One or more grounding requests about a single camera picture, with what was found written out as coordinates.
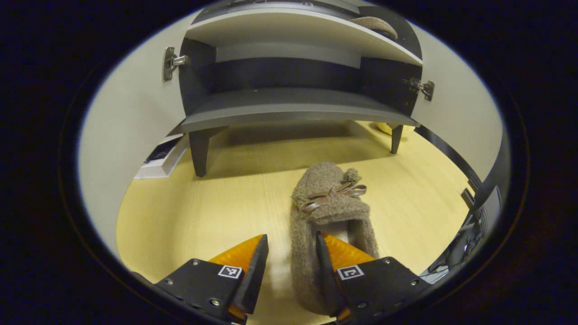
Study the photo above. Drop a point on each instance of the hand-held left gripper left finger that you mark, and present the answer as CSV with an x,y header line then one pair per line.
x,y
255,280

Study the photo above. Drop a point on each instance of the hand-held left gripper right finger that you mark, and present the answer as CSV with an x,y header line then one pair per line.
x,y
327,280

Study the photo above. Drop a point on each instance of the brown fuzzy shoe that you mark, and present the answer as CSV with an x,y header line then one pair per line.
x,y
375,25
323,180

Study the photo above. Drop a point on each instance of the grey cabinet door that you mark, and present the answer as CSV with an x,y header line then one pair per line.
x,y
131,117
460,113

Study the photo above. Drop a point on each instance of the grey shoe cabinet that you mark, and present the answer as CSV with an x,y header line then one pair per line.
x,y
289,106

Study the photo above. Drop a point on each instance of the metal door hinge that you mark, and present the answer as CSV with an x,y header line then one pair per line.
x,y
424,86
170,63

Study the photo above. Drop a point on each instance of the white flat box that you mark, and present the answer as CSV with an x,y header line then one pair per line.
x,y
162,160

